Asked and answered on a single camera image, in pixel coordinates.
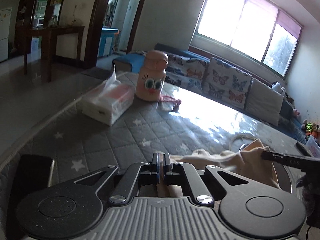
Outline cream long-sleeve garment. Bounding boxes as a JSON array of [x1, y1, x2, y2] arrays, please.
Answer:
[[170, 139, 280, 189]]

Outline black remote control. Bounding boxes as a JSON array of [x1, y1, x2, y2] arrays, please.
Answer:
[[296, 141, 313, 157]]

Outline clear plastic storage box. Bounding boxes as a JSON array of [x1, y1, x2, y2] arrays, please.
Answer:
[[306, 135, 320, 158]]

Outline plush toy pile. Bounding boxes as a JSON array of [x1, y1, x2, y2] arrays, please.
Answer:
[[301, 119, 319, 138]]

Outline plain beige cushion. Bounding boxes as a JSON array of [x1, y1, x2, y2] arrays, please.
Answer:
[[245, 78, 284, 126]]

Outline white plush toy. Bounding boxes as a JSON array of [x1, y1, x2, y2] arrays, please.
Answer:
[[271, 82, 286, 96]]

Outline tissue box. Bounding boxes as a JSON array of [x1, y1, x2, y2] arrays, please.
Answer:
[[81, 66, 135, 126]]

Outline black smartphone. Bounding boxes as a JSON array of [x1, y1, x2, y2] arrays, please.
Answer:
[[4, 154, 55, 239]]

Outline pink cartoon water bottle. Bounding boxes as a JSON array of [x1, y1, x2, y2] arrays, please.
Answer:
[[136, 50, 168, 102]]

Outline right butterfly cushion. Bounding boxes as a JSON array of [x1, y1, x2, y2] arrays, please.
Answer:
[[202, 57, 253, 109]]

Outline butterfly cushion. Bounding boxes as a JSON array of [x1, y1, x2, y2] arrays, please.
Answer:
[[202, 57, 253, 109], [165, 53, 209, 94]]

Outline left butterfly cushion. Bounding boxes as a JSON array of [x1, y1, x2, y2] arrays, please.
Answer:
[[165, 53, 209, 94]]

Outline dark blue sofa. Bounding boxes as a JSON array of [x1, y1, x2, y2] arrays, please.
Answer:
[[112, 42, 307, 144]]

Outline blue blanket on sofa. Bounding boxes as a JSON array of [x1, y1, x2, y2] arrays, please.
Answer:
[[113, 53, 145, 73]]

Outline blue plastic cabinet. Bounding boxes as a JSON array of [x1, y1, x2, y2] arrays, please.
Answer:
[[98, 28, 119, 58]]

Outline window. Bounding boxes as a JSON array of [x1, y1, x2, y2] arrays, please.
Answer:
[[191, 0, 303, 78]]

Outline dark wooden side table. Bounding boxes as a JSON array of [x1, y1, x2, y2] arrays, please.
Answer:
[[16, 25, 85, 82]]

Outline white refrigerator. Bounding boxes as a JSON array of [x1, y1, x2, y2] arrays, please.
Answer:
[[0, 8, 12, 62]]

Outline pink bottle strap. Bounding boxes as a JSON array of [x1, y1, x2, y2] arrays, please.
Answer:
[[158, 94, 182, 112]]

